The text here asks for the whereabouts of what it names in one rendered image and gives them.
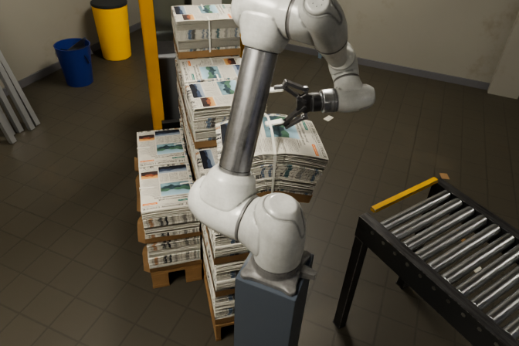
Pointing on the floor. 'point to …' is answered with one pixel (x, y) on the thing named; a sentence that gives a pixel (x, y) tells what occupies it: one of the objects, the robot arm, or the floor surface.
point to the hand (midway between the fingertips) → (267, 106)
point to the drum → (112, 27)
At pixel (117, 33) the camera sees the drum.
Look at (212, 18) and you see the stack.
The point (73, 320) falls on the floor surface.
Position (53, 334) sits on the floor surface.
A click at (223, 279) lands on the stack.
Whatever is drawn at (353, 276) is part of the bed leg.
